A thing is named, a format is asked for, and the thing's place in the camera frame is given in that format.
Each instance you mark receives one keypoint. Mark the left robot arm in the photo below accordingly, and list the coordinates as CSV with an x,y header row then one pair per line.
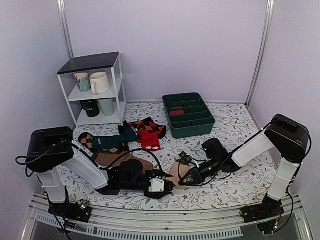
x,y
53,147

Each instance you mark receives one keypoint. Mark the pale green mug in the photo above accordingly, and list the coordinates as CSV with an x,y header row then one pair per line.
x,y
107,106

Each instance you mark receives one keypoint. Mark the brown argyle sock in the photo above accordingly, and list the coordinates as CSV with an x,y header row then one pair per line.
x,y
85,140

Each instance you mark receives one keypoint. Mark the right aluminium corner post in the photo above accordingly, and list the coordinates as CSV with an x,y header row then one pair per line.
x,y
261,53

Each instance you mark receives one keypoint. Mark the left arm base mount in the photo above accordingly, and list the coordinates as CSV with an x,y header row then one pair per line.
x,y
71,211

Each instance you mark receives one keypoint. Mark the left aluminium corner post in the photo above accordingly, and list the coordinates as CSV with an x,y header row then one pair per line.
x,y
65,27

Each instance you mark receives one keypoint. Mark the red rolled sock in tray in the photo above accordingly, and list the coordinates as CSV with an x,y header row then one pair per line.
x,y
176,111

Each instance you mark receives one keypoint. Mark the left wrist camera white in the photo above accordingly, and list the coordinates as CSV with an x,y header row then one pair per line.
x,y
156,185

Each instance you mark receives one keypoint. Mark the white shelf unit black top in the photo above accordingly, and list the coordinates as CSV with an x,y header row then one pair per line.
x,y
104,62

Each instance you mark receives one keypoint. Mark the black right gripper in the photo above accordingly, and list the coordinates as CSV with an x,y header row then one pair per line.
x,y
196,175

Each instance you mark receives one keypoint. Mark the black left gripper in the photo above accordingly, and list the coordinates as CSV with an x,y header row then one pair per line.
x,y
158,196

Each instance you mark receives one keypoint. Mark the dark green sock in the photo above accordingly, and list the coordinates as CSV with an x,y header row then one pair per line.
x,y
110,142

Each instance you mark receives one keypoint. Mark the brown tan sock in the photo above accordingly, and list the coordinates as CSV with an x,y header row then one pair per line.
x,y
105,159

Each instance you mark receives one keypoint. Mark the black orange argyle sock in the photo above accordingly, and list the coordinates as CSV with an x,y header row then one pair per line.
x,y
146,124

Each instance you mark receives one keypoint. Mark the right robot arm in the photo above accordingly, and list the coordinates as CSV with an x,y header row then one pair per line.
x,y
290,138

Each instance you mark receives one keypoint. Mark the black mug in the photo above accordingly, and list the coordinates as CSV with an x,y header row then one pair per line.
x,y
91,107

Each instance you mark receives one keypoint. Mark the teal patterned mug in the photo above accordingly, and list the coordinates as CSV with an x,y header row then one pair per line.
x,y
82,81

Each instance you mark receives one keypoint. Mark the red santa sock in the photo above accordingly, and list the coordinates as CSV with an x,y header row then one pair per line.
x,y
149,141

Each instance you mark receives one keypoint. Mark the cream white mug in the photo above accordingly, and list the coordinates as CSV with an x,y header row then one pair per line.
x,y
99,83

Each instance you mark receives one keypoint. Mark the aluminium corner post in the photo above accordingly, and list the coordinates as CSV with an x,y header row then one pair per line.
x,y
65,27
261,53

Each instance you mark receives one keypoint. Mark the aluminium front rail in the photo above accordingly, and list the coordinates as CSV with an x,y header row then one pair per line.
x,y
186,215

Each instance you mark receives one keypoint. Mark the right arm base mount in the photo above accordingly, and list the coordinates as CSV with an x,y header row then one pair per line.
x,y
262,211

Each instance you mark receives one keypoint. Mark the green divided organizer tray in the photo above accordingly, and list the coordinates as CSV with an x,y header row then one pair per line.
x,y
197,120

